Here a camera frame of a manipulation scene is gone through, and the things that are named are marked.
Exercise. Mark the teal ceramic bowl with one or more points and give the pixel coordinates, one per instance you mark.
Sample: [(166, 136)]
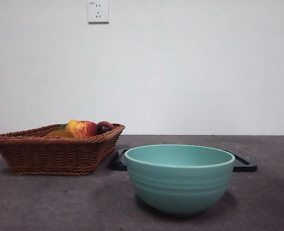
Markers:
[(180, 187)]

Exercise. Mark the brown kiwi fruit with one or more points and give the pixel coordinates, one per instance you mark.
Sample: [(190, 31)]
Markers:
[(60, 133)]

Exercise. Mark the dark red plum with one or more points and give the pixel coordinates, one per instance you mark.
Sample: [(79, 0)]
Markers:
[(104, 127)]

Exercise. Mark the red yellow apple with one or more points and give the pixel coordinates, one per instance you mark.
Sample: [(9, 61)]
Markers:
[(82, 128)]

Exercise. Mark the green fruit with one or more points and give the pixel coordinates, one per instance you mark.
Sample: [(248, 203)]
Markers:
[(62, 127)]

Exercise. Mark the brown wicker basket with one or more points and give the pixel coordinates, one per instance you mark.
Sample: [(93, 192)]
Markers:
[(50, 154)]

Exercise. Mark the black rectangular tray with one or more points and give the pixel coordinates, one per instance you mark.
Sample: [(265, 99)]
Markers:
[(242, 164)]

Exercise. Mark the white wall socket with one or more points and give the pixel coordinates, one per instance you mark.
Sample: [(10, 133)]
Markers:
[(98, 12)]

